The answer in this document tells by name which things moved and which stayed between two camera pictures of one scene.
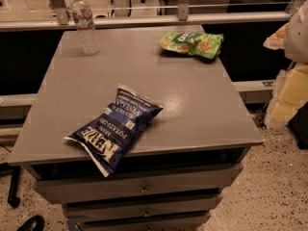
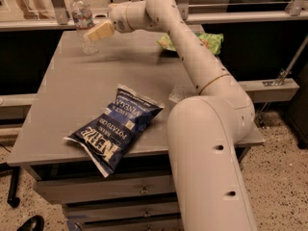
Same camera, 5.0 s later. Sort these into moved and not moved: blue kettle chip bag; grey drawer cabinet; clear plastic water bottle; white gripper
Moved: white gripper
Not moved: blue kettle chip bag; grey drawer cabinet; clear plastic water bottle
